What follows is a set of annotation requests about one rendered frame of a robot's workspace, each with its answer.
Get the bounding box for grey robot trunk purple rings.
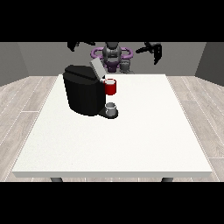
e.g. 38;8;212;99
90;42;135;74

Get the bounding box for small grey cup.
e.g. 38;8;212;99
104;101;118;117

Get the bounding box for red pod holder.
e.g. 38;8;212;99
103;78;118;96

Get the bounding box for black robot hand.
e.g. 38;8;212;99
66;42;96;53
135;42;164;66

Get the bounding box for small grey coffee pod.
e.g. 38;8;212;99
119;59;131;74

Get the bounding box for black coffee machine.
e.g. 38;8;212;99
62;64;119;119

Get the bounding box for pale grey machine lid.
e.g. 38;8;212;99
89;57;107;80

